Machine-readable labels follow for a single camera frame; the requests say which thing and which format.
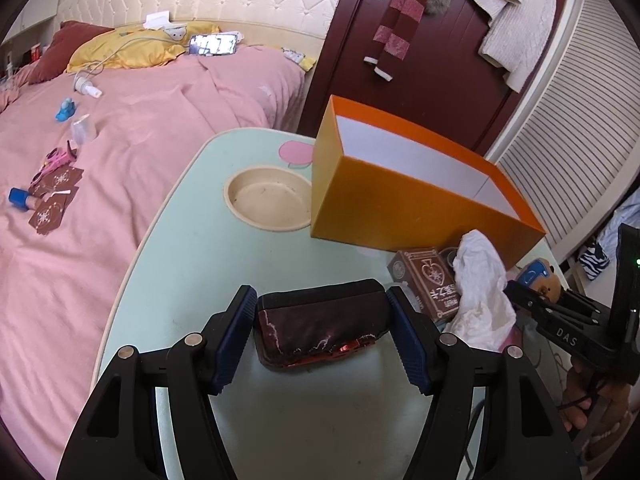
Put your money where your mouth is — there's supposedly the clear small bottle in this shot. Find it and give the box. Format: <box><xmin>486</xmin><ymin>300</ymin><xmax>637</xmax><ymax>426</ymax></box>
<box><xmin>70</xmin><ymin>114</ymin><xmax>98</xmax><ymax>146</ymax></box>

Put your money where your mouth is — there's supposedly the brown bear plush keychain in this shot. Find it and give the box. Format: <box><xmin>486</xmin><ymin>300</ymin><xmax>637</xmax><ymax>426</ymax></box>
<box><xmin>515</xmin><ymin>258</ymin><xmax>563</xmax><ymax>302</ymax></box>

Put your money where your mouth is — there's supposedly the brown snowflake card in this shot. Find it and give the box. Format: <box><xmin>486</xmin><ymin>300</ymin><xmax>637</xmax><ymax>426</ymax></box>
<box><xmin>28</xmin><ymin>165</ymin><xmax>84</xmax><ymax>235</ymax></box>

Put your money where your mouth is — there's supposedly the person right hand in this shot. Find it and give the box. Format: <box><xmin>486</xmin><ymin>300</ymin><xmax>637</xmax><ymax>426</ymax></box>
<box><xmin>560</xmin><ymin>358</ymin><xmax>634</xmax><ymax>434</ymax></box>

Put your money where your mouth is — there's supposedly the dark red wooden door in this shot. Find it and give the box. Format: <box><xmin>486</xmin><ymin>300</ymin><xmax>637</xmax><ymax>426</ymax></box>
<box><xmin>297</xmin><ymin>0</ymin><xmax>522</xmax><ymax>154</ymax></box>

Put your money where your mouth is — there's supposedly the mint green lap table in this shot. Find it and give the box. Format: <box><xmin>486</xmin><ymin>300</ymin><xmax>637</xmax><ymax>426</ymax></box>
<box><xmin>96</xmin><ymin>128</ymin><xmax>430</xmax><ymax>479</ymax></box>

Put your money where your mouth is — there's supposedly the orange cardboard box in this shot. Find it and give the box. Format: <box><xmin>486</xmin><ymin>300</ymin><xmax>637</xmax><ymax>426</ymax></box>
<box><xmin>310</xmin><ymin>96</ymin><xmax>546</xmax><ymax>268</ymax></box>

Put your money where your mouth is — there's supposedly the light blue small toy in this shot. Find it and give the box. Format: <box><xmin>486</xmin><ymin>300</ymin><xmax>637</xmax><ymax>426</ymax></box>
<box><xmin>55</xmin><ymin>98</ymin><xmax>76</xmax><ymax>122</ymax></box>

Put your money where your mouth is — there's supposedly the dark red pillow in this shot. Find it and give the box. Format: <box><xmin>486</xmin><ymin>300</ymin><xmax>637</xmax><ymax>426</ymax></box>
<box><xmin>27</xmin><ymin>21</ymin><xmax>112</xmax><ymax>84</ymax></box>

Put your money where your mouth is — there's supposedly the pink hair clip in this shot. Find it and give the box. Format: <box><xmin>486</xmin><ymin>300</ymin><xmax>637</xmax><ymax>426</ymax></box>
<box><xmin>30</xmin><ymin>141</ymin><xmax>78</xmax><ymax>185</ymax></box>

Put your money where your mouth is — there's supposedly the blue cap small bottle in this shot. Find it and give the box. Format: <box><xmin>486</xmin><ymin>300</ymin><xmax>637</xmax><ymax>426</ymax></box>
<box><xmin>9</xmin><ymin>188</ymin><xmax>40</xmax><ymax>210</ymax></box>

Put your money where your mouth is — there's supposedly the white charger plug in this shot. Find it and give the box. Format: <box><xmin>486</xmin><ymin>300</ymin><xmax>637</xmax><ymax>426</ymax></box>
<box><xmin>143</xmin><ymin>10</ymin><xmax>186</xmax><ymax>41</ymax></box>

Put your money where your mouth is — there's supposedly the white fluffy cloth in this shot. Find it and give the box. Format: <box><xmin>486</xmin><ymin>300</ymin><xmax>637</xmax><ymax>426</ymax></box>
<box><xmin>446</xmin><ymin>230</ymin><xmax>516</xmax><ymax>352</ymax></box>

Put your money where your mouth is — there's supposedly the yellow pillow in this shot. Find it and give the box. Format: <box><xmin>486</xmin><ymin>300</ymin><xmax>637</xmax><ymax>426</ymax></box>
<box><xmin>65</xmin><ymin>21</ymin><xmax>220</xmax><ymax>74</ymax></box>

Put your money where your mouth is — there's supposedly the dark red embossed box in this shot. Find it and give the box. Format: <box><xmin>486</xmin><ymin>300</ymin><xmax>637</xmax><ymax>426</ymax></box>
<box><xmin>254</xmin><ymin>278</ymin><xmax>388</xmax><ymax>370</ymax></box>

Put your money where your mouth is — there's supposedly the pink bed quilt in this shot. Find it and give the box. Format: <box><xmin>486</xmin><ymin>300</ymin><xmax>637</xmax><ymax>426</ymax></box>
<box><xmin>1</xmin><ymin>46</ymin><xmax>305</xmax><ymax>479</ymax></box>

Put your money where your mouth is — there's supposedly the white knit sweater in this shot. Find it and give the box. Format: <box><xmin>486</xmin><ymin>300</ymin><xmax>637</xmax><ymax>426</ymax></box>
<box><xmin>473</xmin><ymin>0</ymin><xmax>556</xmax><ymax>92</ymax></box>

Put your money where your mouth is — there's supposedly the striped red scarf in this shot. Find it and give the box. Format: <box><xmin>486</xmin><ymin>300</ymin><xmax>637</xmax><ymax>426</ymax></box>
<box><xmin>363</xmin><ymin>0</ymin><xmax>427</xmax><ymax>81</ymax></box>

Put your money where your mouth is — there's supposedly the brown playing card box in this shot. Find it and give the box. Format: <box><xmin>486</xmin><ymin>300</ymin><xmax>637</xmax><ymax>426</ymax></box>
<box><xmin>387</xmin><ymin>248</ymin><xmax>460</xmax><ymax>322</ymax></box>

